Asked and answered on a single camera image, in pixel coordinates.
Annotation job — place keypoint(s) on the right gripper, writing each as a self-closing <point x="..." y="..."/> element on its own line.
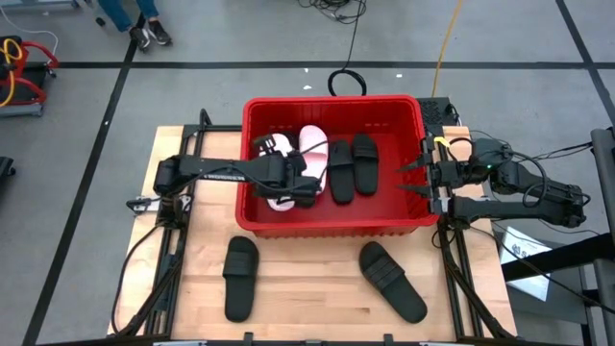
<point x="456" y="174"/>

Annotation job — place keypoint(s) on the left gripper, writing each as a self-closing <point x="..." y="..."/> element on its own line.
<point x="283" y="170"/>

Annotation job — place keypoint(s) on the pink slide sandal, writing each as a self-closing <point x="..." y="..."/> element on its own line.
<point x="314" y="134"/>
<point x="283" y="144"/>

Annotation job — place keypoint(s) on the black slide sandal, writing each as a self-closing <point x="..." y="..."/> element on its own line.
<point x="391" y="283"/>
<point x="366" y="168"/>
<point x="239" y="288"/>
<point x="342" y="182"/>

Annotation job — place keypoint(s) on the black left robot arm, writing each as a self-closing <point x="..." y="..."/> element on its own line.
<point x="211" y="170"/>

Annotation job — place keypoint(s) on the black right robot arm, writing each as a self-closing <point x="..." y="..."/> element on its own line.
<point x="504" y="209"/>

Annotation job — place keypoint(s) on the red plastic bin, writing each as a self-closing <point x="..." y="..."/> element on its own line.
<point x="384" y="211"/>

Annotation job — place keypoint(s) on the yellow tape tag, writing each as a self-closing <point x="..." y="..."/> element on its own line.
<point x="441" y="141"/>

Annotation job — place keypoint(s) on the black power box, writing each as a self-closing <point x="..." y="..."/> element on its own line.
<point x="435" y="111"/>

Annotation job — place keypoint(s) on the white paper sheet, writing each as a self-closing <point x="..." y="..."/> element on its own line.
<point x="528" y="250"/>

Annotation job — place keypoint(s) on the black table clamp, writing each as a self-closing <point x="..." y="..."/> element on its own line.
<point x="247" y="338"/>
<point x="388" y="339"/>

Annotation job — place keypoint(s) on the person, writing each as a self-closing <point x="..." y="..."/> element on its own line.
<point x="120" y="14"/>

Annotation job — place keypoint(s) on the red tube cart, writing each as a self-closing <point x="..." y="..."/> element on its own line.
<point x="21" y="110"/>

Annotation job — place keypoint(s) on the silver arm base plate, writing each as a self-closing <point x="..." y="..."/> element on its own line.
<point x="153" y="204"/>

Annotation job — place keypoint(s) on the black desk frame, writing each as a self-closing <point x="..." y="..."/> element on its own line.
<point x="576" y="250"/>

